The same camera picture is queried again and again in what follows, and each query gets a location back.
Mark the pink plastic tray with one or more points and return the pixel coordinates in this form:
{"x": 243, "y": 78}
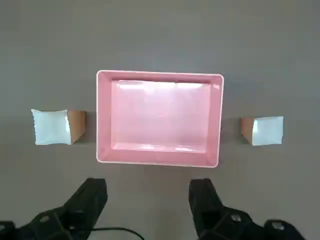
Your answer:
{"x": 162, "y": 120}

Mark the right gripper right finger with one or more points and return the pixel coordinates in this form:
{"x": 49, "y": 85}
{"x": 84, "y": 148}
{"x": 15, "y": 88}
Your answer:
{"x": 207, "y": 207}

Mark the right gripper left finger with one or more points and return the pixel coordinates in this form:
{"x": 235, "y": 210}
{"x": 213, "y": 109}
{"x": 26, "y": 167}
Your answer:
{"x": 85, "y": 207}

